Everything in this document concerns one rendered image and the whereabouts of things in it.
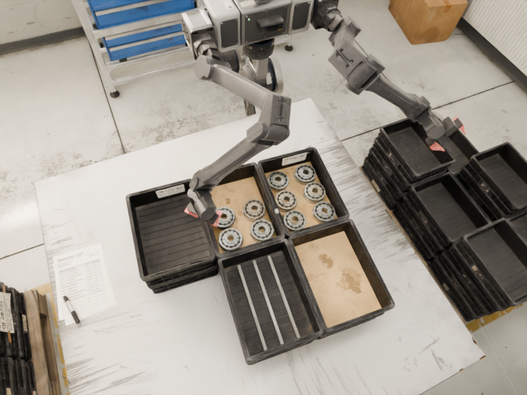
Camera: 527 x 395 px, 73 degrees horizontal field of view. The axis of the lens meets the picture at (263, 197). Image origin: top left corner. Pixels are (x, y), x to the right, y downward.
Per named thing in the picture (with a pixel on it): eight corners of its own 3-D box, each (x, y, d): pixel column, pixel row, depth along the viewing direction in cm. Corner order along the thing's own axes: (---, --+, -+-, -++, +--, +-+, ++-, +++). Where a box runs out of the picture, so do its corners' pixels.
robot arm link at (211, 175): (287, 121, 105) (259, 116, 98) (292, 138, 104) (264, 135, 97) (210, 176, 135) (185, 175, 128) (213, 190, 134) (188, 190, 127)
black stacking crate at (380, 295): (284, 248, 159) (287, 237, 150) (344, 229, 165) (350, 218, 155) (319, 337, 142) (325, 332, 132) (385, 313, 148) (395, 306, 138)
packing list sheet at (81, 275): (49, 259, 163) (48, 258, 163) (100, 240, 169) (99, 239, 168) (60, 327, 149) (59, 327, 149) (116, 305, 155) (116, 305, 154)
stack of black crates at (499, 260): (425, 263, 230) (462, 236, 190) (461, 246, 237) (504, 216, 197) (465, 323, 212) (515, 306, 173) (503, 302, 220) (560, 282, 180)
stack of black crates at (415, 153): (359, 167, 264) (379, 127, 225) (393, 154, 271) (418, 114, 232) (389, 211, 247) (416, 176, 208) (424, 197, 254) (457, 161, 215)
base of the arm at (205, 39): (215, 52, 134) (212, 23, 124) (223, 66, 131) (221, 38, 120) (193, 58, 132) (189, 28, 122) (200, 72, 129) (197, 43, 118)
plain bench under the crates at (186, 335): (86, 235, 243) (33, 181, 182) (296, 162, 281) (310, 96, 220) (150, 516, 175) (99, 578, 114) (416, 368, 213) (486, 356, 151)
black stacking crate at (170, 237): (132, 208, 166) (125, 195, 156) (195, 191, 171) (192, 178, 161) (147, 289, 148) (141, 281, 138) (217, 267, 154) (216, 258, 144)
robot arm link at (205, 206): (214, 174, 132) (194, 173, 127) (228, 195, 126) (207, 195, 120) (202, 197, 139) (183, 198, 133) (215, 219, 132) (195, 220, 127)
